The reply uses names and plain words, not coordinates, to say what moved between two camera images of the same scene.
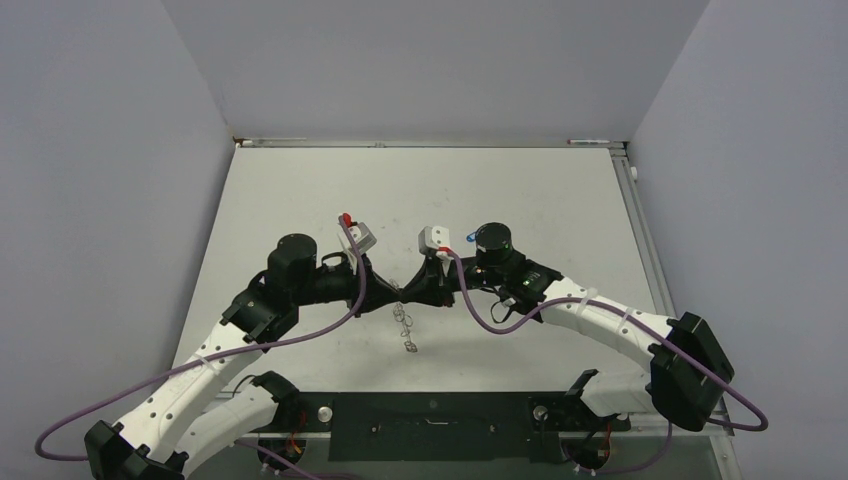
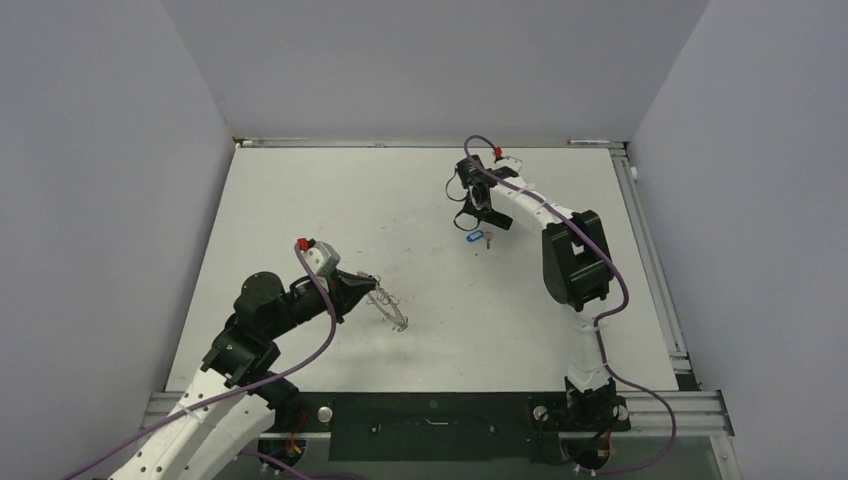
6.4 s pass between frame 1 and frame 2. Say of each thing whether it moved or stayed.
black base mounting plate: stayed
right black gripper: moved
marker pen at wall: stayed
